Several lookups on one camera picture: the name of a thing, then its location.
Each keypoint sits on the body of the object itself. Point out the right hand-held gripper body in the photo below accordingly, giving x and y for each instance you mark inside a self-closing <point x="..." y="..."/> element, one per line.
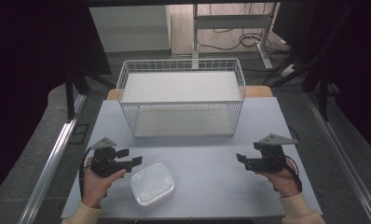
<point x="269" y="157"/>

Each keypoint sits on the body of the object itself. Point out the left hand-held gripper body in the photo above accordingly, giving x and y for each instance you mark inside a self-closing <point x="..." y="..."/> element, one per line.
<point x="104" y="161"/>

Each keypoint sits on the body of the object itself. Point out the person's left hand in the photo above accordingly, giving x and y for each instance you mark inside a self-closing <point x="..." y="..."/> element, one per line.
<point x="96" y="186"/>

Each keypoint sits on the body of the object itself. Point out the person's right hand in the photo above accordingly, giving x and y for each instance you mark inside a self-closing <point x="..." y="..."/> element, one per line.
<point x="283" y="182"/>

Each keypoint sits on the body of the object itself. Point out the clear plastic lidded container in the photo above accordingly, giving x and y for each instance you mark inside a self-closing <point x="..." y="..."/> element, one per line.
<point x="152" y="185"/>

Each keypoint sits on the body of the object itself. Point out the dark floor grate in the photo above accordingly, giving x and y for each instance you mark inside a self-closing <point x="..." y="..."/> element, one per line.
<point x="79" y="133"/>

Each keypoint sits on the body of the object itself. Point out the black metal stand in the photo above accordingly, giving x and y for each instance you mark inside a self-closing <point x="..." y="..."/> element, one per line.
<point x="322" y="93"/>
<point x="70" y="96"/>

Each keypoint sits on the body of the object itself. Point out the white power strip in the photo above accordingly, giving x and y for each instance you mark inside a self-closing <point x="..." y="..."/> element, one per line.
<point x="287" y="70"/>

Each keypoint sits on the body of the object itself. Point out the dark curtain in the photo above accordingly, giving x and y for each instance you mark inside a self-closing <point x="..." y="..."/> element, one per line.
<point x="34" y="62"/>
<point x="354" y="62"/>

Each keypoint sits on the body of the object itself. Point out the white cabinet panel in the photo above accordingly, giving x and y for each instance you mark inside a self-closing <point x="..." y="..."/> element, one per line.
<point x="129" y="28"/>

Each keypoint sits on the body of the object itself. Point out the metal floor rail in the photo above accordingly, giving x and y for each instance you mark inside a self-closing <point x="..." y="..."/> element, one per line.
<point x="345" y="161"/>
<point x="50" y="168"/>

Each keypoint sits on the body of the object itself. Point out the white desk frame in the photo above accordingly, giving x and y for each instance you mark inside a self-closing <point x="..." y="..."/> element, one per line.
<point x="230" y="21"/>

